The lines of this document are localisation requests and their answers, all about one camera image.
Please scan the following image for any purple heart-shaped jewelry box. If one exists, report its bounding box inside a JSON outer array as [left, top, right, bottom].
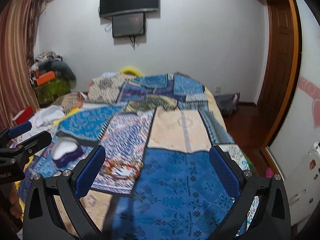
[[50, 137, 83, 168]]

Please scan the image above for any person's left hand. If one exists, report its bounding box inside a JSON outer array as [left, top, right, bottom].
[[8, 183, 22, 218]]

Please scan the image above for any red box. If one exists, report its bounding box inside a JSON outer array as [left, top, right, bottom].
[[12, 106, 34, 126]]

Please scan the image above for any white crumpled cloth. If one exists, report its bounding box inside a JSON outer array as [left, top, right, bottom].
[[18, 105, 65, 141]]

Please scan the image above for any green patterned storage box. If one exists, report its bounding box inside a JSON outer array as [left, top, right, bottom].
[[34, 77, 71, 105]]

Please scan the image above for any orange box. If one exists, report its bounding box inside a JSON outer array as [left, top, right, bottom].
[[34, 71, 56, 86]]

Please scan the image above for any brown patterned pillow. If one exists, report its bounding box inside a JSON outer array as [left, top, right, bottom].
[[53, 92, 87, 115]]

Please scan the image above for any blue patchwork bedspread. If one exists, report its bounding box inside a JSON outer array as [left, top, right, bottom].
[[18, 73, 249, 239]]

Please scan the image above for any white wardrobe with pink hearts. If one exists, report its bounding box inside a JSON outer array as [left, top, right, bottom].
[[270, 0, 319, 225]]

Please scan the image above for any dark bag on floor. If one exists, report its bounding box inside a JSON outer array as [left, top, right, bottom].
[[214, 93, 240, 117]]

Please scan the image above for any pile of clothes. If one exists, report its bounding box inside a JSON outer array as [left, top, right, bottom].
[[29, 51, 76, 81]]

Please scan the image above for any brown wooden door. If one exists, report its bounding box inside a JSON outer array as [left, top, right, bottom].
[[257, 0, 302, 148]]

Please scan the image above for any striped brown curtain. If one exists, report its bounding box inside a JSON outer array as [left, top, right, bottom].
[[1, 0, 44, 129]]

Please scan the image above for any red braided string bracelet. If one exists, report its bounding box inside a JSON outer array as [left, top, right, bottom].
[[101, 158, 144, 181]]

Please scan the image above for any small black wall monitor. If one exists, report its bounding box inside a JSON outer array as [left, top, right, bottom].
[[112, 12, 145, 38]]

